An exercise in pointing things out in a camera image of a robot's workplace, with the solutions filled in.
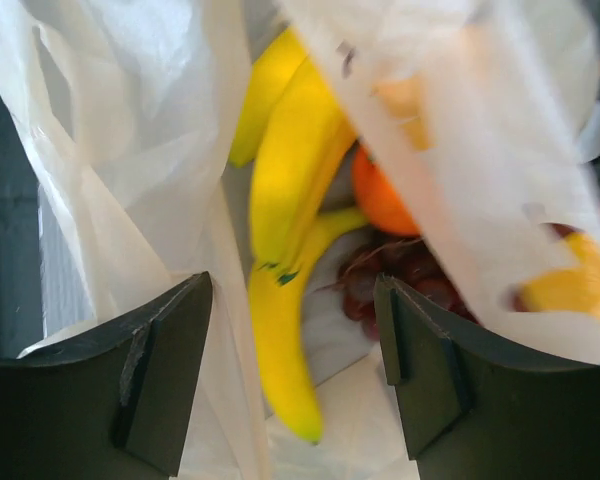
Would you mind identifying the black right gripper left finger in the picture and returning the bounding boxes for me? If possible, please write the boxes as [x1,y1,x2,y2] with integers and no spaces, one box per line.
[0,273,213,479]

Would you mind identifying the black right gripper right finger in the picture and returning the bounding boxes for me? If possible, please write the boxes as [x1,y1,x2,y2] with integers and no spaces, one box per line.
[375,276,600,479]

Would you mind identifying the yellow fake banana bunch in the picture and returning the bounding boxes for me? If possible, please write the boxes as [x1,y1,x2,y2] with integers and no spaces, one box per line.
[229,27,366,444]

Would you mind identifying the orange fake tangerine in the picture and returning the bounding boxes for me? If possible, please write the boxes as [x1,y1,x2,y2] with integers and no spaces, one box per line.
[351,145,420,237]

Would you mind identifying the dark red fake grapes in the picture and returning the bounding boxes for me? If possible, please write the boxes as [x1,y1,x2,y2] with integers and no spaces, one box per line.
[314,237,479,341]

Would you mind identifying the translucent plastic shopping bag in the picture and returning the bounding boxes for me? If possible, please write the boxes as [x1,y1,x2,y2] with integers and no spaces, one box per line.
[0,1,600,479]

